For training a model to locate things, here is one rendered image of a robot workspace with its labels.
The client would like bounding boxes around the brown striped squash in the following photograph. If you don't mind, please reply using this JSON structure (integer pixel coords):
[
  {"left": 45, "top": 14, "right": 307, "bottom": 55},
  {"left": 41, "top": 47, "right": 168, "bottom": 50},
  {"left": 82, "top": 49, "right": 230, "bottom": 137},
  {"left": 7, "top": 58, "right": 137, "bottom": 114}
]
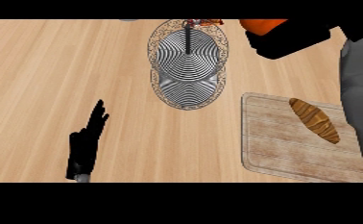
[{"left": 287, "top": 97, "right": 342, "bottom": 145}]

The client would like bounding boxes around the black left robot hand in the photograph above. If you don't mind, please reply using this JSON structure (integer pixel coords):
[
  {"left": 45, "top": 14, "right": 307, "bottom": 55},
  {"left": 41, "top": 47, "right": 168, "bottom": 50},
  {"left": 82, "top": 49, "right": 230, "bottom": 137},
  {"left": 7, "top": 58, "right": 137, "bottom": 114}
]
[{"left": 65, "top": 98, "right": 110, "bottom": 181}]

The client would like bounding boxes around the pale wooden cutting board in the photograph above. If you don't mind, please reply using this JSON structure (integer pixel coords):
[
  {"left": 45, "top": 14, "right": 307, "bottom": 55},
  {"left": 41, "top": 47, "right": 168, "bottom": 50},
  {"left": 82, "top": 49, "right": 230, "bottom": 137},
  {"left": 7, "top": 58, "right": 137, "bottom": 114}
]
[{"left": 239, "top": 91, "right": 363, "bottom": 184}]

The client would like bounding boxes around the orange round object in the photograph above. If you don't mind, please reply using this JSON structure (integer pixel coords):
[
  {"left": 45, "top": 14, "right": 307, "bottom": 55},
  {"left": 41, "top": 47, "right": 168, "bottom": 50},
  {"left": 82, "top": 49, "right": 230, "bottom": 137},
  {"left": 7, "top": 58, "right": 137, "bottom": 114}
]
[{"left": 237, "top": 18, "right": 289, "bottom": 37}]

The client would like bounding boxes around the red orange item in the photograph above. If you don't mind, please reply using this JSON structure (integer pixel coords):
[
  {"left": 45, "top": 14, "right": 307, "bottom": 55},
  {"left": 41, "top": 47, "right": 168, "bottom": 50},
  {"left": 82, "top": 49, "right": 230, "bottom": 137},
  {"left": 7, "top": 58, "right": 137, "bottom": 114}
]
[{"left": 197, "top": 18, "right": 225, "bottom": 27}]

